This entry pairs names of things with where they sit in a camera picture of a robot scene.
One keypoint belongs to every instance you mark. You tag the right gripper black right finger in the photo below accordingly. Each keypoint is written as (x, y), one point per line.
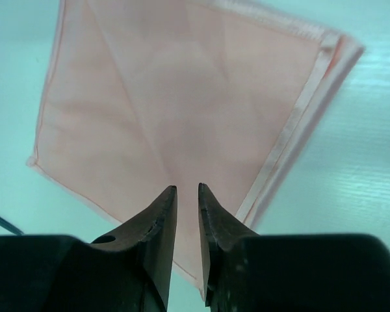
(245, 271)

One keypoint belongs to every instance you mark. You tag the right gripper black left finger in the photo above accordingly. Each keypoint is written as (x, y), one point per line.
(126, 269)

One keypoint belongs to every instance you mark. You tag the pink satin napkin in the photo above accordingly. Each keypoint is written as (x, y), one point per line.
(140, 95)

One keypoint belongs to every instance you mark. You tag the teal plastic utensil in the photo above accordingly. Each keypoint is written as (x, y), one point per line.
(10, 227)

